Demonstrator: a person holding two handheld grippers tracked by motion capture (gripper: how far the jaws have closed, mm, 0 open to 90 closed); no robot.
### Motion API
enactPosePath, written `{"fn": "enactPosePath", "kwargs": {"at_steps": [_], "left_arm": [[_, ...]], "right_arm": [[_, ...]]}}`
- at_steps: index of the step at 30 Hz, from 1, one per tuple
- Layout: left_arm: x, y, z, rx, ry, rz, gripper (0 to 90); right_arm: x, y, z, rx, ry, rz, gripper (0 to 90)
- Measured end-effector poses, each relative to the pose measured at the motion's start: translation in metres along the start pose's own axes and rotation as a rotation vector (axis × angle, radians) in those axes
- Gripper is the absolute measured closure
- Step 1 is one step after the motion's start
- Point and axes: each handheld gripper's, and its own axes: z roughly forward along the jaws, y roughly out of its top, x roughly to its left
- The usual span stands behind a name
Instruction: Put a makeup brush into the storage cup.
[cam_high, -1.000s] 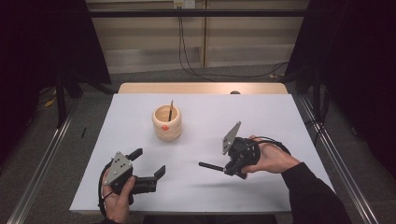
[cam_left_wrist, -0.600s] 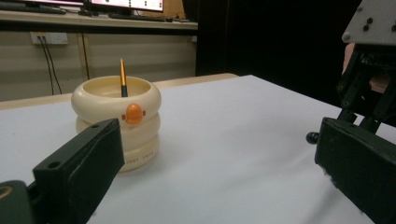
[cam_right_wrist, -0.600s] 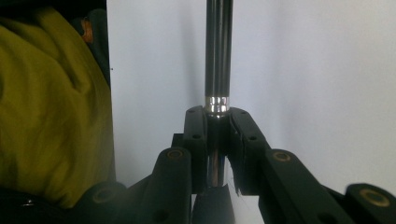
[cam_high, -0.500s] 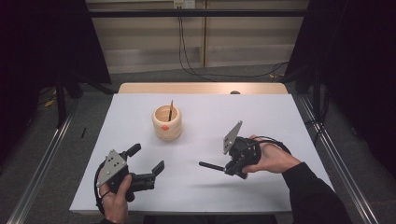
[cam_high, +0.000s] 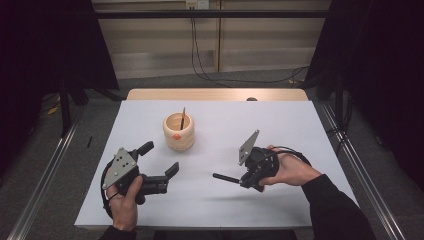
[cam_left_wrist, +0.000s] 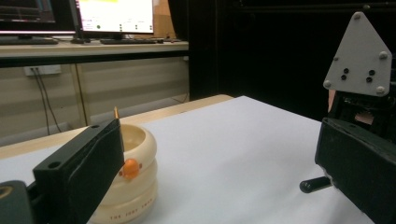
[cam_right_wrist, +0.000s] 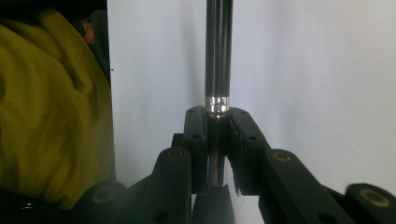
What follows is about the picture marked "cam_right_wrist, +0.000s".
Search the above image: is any white table mat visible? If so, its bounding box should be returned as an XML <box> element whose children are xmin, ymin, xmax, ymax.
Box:
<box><xmin>106</xmin><ymin>0</ymin><xmax>396</xmax><ymax>224</ymax></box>

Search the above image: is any black makeup brush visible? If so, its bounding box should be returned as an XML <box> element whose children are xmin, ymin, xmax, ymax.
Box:
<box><xmin>204</xmin><ymin>0</ymin><xmax>234</xmax><ymax>189</ymax></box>

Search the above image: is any yellow green cloth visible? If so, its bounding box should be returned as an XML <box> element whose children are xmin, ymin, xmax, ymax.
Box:
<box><xmin>0</xmin><ymin>7</ymin><xmax>117</xmax><ymax>212</ymax></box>

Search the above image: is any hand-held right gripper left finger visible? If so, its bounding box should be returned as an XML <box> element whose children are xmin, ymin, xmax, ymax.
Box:
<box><xmin>172</xmin><ymin>105</ymin><xmax>209</xmax><ymax>194</ymax></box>

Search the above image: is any dark cloth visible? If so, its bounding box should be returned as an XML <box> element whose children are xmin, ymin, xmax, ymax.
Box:
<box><xmin>72</xmin><ymin>8</ymin><xmax>112</xmax><ymax>87</ymax></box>

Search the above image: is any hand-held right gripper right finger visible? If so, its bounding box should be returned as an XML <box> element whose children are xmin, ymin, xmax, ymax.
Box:
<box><xmin>228</xmin><ymin>106</ymin><xmax>271</xmax><ymax>198</ymax></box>

